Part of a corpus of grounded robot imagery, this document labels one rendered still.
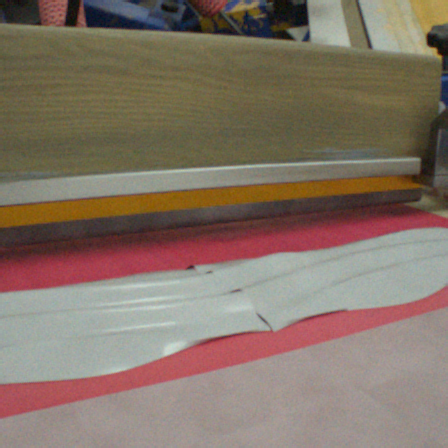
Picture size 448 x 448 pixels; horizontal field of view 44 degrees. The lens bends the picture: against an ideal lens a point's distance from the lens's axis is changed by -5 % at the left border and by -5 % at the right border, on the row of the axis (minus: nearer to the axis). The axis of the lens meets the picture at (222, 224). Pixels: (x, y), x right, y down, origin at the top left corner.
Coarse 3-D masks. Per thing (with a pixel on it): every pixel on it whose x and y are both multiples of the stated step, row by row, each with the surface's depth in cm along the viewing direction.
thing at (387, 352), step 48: (144, 240) 30; (192, 240) 30; (240, 240) 30; (288, 240) 31; (336, 240) 31; (288, 336) 19; (336, 336) 19; (384, 336) 19; (432, 336) 19; (384, 384) 16; (432, 384) 16; (432, 432) 14
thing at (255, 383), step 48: (96, 240) 29; (0, 288) 22; (240, 336) 19; (0, 384) 15; (48, 384) 16; (96, 384) 16; (144, 384) 16; (192, 384) 16; (240, 384) 16; (288, 384) 16; (336, 384) 16; (0, 432) 13; (48, 432) 13; (96, 432) 14; (144, 432) 14; (192, 432) 14; (240, 432) 14; (288, 432) 14; (336, 432) 14; (384, 432) 14
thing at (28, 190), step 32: (288, 160) 31; (320, 160) 31; (352, 160) 32; (384, 160) 33; (416, 160) 34; (0, 192) 23; (32, 192) 23; (64, 192) 24; (96, 192) 25; (128, 192) 25; (160, 192) 26
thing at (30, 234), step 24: (384, 192) 37; (408, 192) 38; (120, 216) 28; (144, 216) 29; (168, 216) 29; (192, 216) 30; (216, 216) 31; (240, 216) 31; (264, 216) 32; (288, 216) 33; (0, 240) 25; (24, 240) 26; (48, 240) 26; (72, 240) 27
